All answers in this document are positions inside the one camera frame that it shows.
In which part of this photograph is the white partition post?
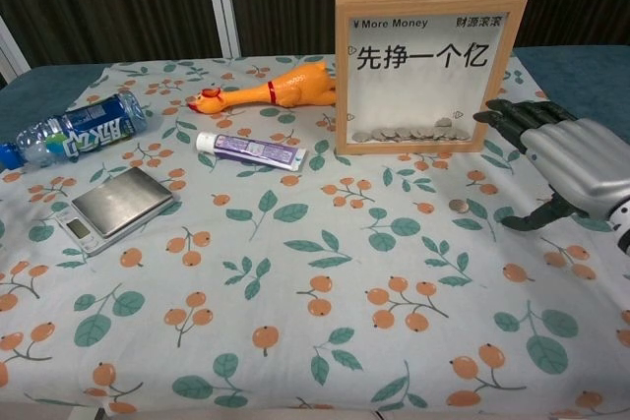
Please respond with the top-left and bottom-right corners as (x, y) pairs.
(0, 14), (32, 88)
(200, 0), (243, 59)

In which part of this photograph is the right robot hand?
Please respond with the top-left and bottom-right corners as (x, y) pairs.
(472, 97), (630, 234)

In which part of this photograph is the wooden frame coin bank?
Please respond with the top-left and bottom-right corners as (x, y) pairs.
(334, 0), (529, 156)

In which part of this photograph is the blue label plastic bottle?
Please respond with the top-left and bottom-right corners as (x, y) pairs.
(0, 90), (149, 173)

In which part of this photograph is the floral orange fruit tablecloth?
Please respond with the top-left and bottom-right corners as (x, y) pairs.
(0, 53), (630, 417)

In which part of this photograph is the purple white toothpaste tube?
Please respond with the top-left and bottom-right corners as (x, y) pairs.
(195, 131), (308, 173)

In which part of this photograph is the silver digital pocket scale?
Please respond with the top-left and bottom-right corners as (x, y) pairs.
(52, 166), (181, 258)

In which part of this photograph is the orange rubber chicken toy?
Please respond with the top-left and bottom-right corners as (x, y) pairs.
(186, 60), (338, 116)

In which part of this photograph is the pile of silver coins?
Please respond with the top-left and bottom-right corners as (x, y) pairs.
(352, 117), (470, 144)

